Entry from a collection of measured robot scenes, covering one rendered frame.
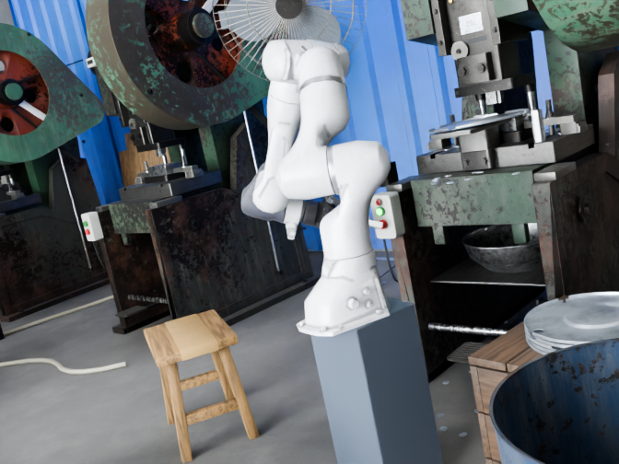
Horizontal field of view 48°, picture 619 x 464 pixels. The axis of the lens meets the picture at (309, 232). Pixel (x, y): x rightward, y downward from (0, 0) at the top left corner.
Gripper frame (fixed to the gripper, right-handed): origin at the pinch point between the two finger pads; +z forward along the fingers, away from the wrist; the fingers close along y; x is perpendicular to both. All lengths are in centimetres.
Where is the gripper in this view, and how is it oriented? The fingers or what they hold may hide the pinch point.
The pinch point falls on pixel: (370, 224)
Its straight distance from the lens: 205.4
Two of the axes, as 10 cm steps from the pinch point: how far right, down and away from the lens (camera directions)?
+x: -1.3, 1.8, 9.7
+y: 1.5, -9.7, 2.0
